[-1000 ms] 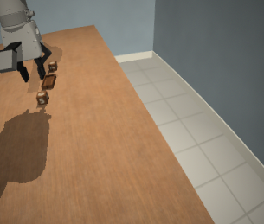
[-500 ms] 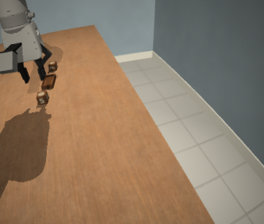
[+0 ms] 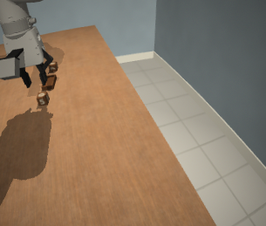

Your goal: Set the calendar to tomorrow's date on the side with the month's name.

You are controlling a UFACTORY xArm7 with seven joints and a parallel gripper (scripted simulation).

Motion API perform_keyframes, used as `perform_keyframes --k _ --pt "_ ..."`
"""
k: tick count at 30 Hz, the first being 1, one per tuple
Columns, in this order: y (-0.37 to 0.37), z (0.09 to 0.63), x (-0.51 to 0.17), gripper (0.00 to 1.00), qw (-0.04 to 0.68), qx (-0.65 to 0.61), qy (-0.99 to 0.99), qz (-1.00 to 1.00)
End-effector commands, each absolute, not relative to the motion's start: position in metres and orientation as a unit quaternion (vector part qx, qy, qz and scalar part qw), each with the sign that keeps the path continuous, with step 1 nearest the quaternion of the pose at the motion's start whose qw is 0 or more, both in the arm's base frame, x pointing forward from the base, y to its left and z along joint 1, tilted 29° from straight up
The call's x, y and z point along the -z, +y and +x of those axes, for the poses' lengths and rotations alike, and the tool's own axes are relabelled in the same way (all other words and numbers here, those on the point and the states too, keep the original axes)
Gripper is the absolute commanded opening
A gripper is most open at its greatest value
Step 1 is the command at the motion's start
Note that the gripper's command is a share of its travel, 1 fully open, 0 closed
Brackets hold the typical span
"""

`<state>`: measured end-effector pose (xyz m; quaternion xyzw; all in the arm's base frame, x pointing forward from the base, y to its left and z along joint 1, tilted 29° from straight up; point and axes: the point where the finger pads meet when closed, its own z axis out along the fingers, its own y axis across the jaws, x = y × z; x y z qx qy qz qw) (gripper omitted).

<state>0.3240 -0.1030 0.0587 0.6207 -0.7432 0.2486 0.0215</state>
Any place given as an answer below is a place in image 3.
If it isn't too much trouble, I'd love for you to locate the brown wooden tray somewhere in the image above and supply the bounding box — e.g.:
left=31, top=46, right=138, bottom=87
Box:
left=41, top=74, right=57, bottom=91

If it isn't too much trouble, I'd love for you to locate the brown calendar cube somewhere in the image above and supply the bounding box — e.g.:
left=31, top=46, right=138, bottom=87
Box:
left=37, top=92, right=50, bottom=106
left=48, top=61, right=58, bottom=72

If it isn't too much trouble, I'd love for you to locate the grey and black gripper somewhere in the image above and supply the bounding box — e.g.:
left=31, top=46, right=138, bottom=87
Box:
left=3, top=26, right=53, bottom=88

